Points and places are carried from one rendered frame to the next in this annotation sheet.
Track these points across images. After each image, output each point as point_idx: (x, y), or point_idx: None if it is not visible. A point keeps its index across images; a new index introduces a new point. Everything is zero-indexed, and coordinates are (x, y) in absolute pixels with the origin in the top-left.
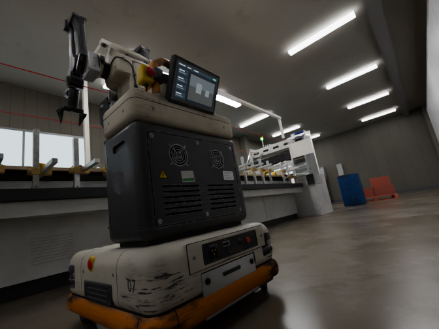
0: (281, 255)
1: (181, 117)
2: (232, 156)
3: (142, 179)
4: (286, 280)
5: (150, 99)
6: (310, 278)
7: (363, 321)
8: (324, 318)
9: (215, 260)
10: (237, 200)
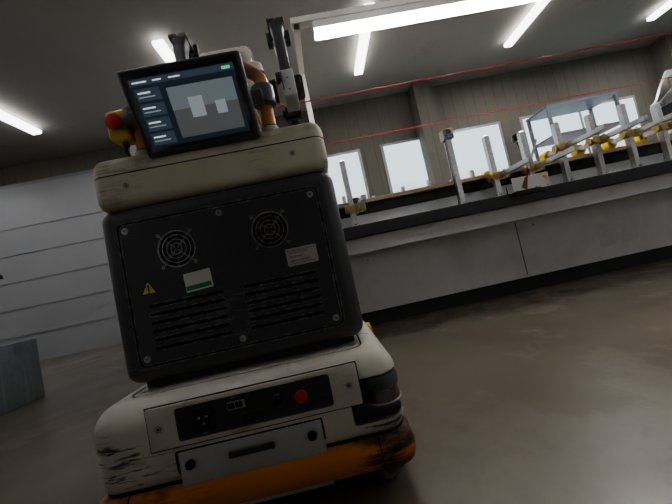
0: (573, 374)
1: (181, 177)
2: (318, 210)
3: (117, 302)
4: (458, 472)
5: (119, 171)
6: (508, 501)
7: None
8: None
9: (209, 433)
10: (327, 300)
